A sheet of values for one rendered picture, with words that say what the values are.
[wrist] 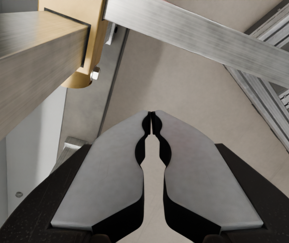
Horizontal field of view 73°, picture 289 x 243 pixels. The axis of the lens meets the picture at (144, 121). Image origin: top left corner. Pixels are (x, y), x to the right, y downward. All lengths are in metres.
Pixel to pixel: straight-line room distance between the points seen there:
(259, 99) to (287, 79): 0.81
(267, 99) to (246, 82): 0.13
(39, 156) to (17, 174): 0.11
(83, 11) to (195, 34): 0.10
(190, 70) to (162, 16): 0.93
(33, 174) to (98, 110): 0.37
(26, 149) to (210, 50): 0.55
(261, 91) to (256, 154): 0.65
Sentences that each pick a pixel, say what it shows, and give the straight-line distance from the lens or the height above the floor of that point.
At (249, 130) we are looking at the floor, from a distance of 1.41.
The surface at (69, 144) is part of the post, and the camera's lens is 0.43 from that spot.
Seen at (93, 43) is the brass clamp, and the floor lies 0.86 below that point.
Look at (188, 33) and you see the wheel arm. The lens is 0.19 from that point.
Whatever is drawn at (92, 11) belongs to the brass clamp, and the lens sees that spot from 0.18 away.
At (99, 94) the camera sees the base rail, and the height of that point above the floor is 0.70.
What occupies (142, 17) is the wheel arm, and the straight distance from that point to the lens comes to 0.19.
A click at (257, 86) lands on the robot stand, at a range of 0.99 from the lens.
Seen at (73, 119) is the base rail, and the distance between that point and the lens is 0.42.
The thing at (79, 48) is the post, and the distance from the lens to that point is 0.17.
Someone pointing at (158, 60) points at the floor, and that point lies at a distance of 1.07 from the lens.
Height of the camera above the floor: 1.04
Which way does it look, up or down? 59 degrees down
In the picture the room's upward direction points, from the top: 178 degrees counter-clockwise
